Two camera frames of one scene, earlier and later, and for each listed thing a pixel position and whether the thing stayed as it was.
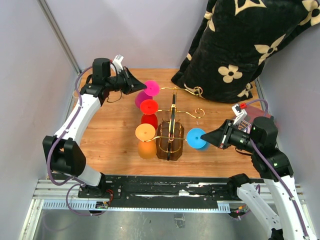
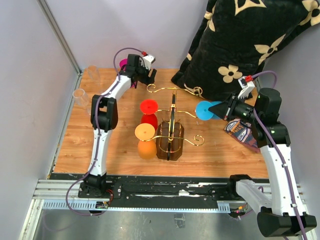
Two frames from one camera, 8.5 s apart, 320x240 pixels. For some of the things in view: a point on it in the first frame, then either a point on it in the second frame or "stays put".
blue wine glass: [194, 141] -> [202, 112]
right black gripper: [220, 136] -> [223, 109]
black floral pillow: [235, 39] stays put
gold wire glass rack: [170, 133] stays put
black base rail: [147, 188] stays put
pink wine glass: [152, 89] -> [123, 61]
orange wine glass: [147, 146] stays put
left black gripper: [132, 84] -> [147, 80]
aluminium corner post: [59, 35] stays put
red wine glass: [149, 108] stays put
